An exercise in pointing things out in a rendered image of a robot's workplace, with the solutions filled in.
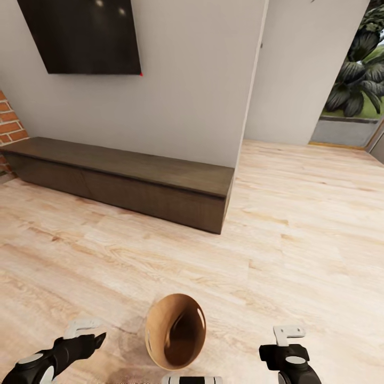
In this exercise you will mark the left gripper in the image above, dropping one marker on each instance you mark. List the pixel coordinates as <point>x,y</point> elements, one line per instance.
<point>81,347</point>

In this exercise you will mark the cabinet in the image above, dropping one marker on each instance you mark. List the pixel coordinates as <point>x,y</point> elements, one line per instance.
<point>191,193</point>

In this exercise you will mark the wall mounted tv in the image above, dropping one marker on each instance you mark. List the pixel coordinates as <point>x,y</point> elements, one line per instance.
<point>84,36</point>

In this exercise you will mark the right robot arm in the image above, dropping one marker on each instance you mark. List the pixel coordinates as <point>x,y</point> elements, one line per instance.
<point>291,360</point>

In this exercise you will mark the fixed window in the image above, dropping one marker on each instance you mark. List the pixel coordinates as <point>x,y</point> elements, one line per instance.
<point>354,110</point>

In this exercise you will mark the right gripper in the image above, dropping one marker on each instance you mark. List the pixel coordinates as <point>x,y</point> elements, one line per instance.
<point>272,353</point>

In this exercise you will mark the trash can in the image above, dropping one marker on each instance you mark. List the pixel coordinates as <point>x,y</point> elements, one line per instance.
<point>175,332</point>

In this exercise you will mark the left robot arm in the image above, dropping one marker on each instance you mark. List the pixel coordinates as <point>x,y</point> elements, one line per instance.
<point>46,364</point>

